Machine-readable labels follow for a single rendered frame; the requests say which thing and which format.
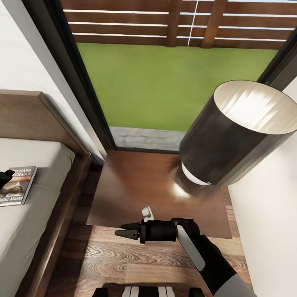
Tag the fixed window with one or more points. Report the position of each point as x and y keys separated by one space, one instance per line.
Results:
x=142 y=70

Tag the bed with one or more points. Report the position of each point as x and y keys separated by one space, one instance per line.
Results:
x=33 y=235

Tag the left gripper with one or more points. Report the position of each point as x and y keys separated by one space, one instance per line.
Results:
x=5 y=177

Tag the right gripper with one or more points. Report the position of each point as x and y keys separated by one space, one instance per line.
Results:
x=152 y=230

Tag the hardback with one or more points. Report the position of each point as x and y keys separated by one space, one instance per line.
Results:
x=16 y=190

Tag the table lamp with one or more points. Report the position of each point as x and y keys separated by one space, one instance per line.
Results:
x=241 y=124

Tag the nightstand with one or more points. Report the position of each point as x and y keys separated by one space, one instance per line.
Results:
x=131 y=181

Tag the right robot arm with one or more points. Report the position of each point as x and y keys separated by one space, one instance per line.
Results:
x=220 y=277

